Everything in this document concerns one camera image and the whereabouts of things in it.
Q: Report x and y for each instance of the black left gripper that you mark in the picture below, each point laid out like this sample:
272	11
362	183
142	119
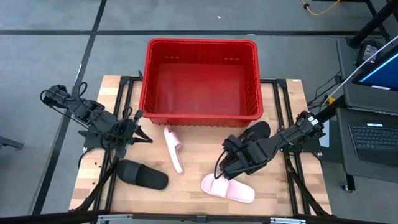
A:
124	133

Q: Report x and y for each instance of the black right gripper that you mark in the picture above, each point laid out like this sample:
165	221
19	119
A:
241	158

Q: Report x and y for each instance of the pink slide sandal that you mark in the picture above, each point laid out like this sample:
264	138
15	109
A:
173	141
233	189

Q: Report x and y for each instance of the black slide sandal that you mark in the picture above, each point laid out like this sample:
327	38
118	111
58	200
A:
143	175
259	129

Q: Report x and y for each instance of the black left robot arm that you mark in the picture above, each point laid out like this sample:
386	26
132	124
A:
93	115

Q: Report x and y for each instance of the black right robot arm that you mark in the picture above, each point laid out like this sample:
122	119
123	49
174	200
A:
289	133

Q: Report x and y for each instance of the red plastic bin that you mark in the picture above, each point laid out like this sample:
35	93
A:
202	90

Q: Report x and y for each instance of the white label plate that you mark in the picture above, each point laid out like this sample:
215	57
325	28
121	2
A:
325	137

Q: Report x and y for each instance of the gray laptop shelf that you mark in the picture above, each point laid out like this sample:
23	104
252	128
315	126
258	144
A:
342	155

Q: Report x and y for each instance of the black cart caster leg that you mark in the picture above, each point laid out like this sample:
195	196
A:
349	183

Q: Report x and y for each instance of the gray furniture leg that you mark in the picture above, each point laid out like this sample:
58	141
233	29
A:
9	143

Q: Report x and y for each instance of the black laptop keyboard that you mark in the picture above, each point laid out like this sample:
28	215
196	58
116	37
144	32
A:
373	137

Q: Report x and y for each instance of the blue-lit computer screen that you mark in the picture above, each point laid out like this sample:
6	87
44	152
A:
385	74

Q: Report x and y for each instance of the black power adapter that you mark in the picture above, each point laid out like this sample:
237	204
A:
368	51

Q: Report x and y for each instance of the black tripod stand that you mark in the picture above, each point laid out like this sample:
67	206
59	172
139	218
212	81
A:
370	26

